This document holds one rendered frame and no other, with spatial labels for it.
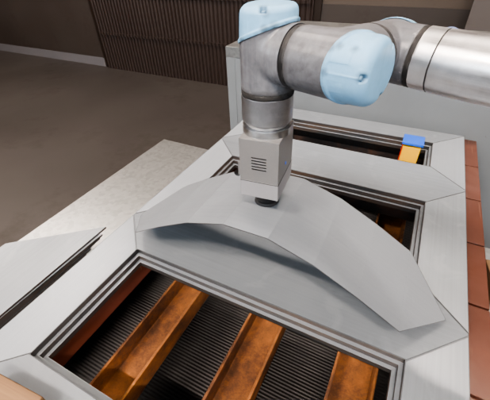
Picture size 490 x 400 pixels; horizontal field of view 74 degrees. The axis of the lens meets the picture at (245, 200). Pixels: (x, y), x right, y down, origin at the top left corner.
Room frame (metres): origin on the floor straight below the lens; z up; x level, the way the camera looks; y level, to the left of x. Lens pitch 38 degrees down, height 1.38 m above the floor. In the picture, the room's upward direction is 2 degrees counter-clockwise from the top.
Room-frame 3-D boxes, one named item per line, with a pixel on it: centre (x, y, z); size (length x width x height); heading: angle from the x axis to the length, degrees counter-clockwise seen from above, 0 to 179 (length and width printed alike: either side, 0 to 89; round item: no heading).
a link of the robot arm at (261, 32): (0.46, -0.04, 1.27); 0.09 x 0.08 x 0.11; 45
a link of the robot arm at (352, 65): (0.40, -0.12, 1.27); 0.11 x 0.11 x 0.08; 45
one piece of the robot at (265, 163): (0.47, -0.03, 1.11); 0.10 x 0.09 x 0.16; 68
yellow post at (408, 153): (0.89, -0.53, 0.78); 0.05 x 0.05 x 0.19; 62
